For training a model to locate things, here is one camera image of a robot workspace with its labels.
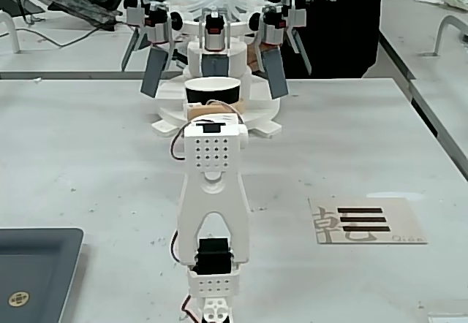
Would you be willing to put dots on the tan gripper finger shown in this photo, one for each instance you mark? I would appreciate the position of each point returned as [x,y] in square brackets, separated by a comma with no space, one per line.
[240,105]
[185,111]

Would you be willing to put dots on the black paper cup white rim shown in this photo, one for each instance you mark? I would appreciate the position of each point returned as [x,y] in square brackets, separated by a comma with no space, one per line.
[213,91]

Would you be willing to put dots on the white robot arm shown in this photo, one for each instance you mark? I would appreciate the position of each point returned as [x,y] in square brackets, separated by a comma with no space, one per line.
[212,162]

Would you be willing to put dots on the grey valve paddle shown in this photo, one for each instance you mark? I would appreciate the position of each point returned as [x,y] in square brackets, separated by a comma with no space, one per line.
[132,47]
[215,65]
[299,49]
[276,72]
[155,71]

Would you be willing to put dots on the person in dark clothes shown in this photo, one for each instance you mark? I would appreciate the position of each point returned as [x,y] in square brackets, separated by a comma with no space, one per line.
[336,27]

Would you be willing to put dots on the black mesh bag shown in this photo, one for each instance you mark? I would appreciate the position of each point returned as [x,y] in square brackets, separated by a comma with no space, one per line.
[87,7]

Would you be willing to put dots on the wooden card with black bars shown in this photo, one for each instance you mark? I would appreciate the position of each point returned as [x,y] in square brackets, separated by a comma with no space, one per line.
[365,220]

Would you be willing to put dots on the dark grey tray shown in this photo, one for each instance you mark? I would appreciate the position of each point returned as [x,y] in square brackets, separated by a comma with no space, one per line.
[36,275]

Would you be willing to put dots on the white curved bracket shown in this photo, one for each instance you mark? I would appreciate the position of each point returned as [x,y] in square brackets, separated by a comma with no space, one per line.
[11,27]

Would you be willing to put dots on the grey curved bracket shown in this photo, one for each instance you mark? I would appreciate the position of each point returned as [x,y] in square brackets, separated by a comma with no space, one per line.
[448,27]

